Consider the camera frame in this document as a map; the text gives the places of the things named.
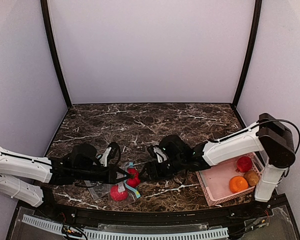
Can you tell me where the right black frame post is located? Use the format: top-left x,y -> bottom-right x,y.
232,0 -> 263,109

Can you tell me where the red tomato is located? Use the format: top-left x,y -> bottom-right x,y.
125,167 -> 141,188

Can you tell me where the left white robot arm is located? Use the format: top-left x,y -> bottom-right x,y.
0,142 -> 133,208

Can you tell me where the orange tangerine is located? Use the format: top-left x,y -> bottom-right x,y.
229,176 -> 249,193

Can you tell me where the black front table rail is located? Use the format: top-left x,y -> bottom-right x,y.
52,203 -> 273,227

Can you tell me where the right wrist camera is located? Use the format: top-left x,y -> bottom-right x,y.
147,145 -> 168,163

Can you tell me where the clear zip bag blue zipper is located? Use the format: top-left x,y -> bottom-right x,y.
109,162 -> 141,203

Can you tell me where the pink plastic basket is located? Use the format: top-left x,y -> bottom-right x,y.
196,152 -> 263,207

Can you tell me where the brown kiwi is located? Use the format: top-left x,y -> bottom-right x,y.
243,170 -> 260,187

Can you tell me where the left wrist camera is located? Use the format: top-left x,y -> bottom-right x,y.
98,142 -> 121,167

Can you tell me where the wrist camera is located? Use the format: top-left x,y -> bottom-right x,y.
147,145 -> 168,163
98,142 -> 121,167

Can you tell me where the black frame post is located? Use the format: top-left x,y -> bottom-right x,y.
232,0 -> 263,109
40,0 -> 72,109

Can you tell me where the white slotted cable duct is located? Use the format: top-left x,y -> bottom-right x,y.
21,214 -> 229,240

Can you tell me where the red strawberry fruit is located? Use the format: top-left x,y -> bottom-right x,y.
236,156 -> 253,173

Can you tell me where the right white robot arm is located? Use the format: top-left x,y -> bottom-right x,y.
139,113 -> 300,203

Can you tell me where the left black frame post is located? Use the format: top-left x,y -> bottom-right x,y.
40,0 -> 72,109

